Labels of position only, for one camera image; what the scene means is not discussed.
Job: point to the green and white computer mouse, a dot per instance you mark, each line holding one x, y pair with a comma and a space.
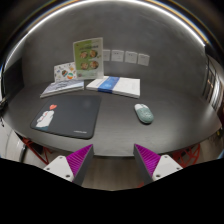
144, 115

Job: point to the black mouse pad with cartoon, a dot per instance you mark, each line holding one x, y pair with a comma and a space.
73, 116

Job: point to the white book with blue stripe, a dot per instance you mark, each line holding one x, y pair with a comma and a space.
123, 86

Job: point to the small white sticker card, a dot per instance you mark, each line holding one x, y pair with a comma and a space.
64, 71

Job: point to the grey striped booklet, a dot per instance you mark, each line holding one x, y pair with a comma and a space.
61, 87

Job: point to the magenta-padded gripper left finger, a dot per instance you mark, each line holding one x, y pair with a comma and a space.
63, 166

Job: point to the red metal frame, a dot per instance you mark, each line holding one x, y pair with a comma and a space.
186, 155
33, 148

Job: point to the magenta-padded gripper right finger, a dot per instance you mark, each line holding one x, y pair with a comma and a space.
161, 166

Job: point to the green printed sign stand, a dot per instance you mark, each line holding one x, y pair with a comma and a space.
88, 58

